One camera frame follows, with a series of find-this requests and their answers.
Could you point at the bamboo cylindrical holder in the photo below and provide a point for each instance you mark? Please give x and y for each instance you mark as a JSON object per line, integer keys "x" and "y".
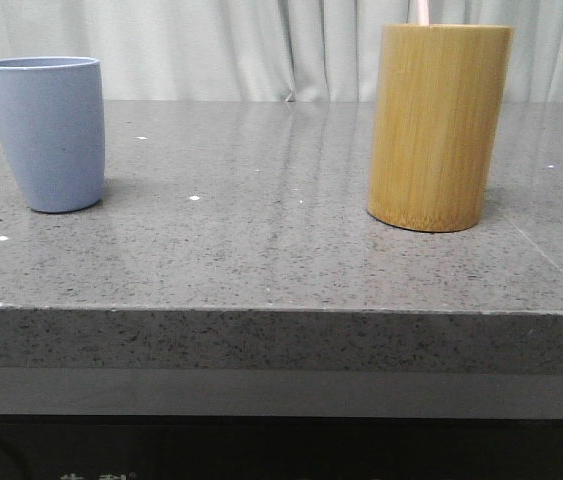
{"x": 439, "y": 94}

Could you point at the white curtain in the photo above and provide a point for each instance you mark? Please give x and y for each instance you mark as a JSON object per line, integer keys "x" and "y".
{"x": 266, "y": 50}

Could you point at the blue plastic cup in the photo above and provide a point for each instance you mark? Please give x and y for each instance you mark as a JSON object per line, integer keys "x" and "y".
{"x": 52, "y": 130}

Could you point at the pink chopstick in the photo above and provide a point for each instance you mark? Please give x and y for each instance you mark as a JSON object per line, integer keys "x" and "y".
{"x": 423, "y": 12}

